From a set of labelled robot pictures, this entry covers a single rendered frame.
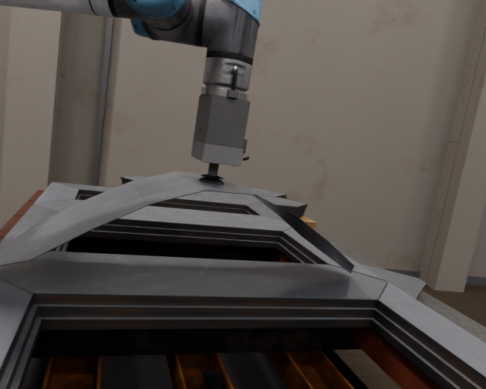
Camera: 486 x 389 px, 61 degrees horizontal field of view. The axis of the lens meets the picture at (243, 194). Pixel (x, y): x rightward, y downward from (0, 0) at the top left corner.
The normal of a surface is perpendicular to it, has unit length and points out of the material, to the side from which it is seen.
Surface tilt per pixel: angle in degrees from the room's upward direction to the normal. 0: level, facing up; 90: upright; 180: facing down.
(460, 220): 90
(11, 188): 90
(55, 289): 0
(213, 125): 90
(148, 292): 0
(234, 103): 90
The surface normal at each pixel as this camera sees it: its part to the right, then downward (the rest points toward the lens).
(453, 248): 0.18, 0.18
